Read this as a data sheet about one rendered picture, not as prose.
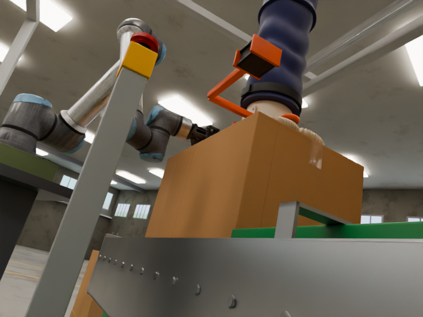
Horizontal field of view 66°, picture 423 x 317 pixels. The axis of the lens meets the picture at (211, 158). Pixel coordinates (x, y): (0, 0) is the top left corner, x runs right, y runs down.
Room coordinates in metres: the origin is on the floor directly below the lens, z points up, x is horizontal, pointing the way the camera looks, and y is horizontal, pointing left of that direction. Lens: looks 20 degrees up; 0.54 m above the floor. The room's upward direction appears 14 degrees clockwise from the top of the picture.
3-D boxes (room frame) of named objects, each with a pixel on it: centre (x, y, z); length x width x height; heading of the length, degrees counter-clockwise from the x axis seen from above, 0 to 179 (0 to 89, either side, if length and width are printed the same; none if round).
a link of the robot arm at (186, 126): (1.20, 0.14, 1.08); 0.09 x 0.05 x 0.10; 23
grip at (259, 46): (0.67, -0.05, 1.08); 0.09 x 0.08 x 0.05; 114
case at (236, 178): (1.06, -0.14, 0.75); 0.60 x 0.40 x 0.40; 25
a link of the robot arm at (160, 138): (1.15, 0.23, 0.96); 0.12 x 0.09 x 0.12; 146
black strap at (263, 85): (1.05, -0.16, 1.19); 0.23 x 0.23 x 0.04
